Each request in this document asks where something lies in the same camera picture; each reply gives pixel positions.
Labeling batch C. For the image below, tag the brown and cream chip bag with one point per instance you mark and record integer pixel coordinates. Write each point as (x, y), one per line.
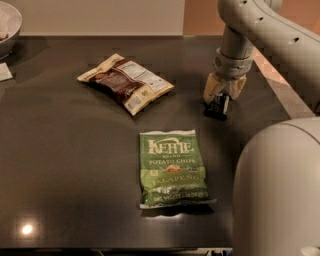
(132, 85)

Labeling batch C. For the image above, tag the white paper napkin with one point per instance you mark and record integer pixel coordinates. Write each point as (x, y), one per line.
(5, 73)

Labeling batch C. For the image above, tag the white bowl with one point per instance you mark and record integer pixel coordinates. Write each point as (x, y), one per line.
(10, 25)

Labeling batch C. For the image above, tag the green jalapeno chip bag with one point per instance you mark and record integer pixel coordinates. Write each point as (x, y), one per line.
(172, 172)

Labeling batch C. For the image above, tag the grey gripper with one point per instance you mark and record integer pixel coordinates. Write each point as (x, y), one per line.
(232, 67)

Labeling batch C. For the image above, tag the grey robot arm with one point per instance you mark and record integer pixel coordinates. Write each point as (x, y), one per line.
(276, 194)

